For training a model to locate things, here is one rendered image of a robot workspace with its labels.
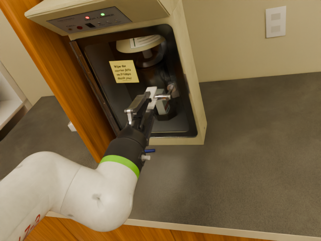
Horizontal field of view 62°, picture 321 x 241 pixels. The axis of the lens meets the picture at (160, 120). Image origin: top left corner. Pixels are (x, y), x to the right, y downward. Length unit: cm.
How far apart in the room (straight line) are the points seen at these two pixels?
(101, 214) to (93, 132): 51
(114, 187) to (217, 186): 40
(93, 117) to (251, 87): 65
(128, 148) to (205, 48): 74
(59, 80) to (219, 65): 70
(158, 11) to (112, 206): 43
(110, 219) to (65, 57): 55
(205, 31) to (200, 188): 65
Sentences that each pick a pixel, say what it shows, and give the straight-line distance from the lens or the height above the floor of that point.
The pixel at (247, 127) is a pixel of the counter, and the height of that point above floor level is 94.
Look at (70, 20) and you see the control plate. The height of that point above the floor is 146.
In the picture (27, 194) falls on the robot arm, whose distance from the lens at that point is 47.
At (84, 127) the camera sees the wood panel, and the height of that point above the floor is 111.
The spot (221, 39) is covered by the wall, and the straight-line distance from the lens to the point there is 120.
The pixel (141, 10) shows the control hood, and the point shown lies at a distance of 66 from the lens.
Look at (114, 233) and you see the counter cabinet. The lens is 108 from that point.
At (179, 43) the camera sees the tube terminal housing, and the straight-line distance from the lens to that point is 74.
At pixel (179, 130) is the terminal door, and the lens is 91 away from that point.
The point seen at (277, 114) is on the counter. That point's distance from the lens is 106.
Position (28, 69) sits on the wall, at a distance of 170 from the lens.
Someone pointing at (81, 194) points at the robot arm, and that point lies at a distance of 53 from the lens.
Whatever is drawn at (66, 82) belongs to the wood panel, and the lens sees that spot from 90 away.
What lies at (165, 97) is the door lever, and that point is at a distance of 77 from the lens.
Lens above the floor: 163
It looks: 38 degrees down
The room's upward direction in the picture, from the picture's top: 19 degrees counter-clockwise
